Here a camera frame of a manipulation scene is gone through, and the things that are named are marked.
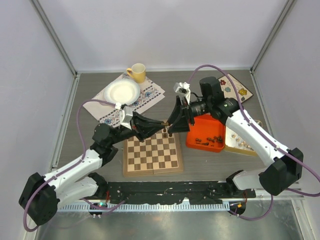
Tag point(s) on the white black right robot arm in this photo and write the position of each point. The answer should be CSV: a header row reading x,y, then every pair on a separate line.
x,y
283,165

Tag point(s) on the patterned cloth placemat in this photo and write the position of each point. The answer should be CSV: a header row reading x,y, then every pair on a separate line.
x,y
105,112

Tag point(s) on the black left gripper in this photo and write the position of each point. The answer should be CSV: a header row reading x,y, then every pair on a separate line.
x,y
143,127

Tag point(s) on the aluminium frame rail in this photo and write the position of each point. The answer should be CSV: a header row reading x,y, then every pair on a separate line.
x,y
50,198

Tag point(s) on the dark chess piece cluster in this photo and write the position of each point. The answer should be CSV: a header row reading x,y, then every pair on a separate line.
x,y
210,141

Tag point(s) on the yellow mug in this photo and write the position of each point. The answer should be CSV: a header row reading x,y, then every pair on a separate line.
x,y
137,72

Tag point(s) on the floral square plate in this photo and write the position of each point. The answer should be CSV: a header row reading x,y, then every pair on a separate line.
x,y
229,92

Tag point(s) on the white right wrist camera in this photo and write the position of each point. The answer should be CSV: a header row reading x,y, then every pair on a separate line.
x,y
182,89

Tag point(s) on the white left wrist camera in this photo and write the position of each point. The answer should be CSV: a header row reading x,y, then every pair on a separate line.
x,y
125,115

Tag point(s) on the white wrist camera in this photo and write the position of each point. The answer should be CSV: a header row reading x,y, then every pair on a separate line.
x,y
125,115
182,89

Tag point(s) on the orange plastic tray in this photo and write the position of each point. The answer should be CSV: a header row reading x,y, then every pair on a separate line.
x,y
205,126

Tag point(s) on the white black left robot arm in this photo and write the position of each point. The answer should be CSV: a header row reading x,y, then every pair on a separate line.
x,y
101,152

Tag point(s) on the white paper bowl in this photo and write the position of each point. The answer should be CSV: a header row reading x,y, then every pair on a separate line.
x,y
123,91

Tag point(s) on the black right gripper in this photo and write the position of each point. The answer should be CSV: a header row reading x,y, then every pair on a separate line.
x,y
181,124

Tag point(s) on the wooden chess board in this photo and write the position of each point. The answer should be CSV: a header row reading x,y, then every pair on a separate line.
x,y
154,155

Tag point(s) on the gold tray of light pieces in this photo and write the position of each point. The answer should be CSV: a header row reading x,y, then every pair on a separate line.
x,y
233,143

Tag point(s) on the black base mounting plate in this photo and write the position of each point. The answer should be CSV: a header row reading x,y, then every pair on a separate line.
x,y
171,192

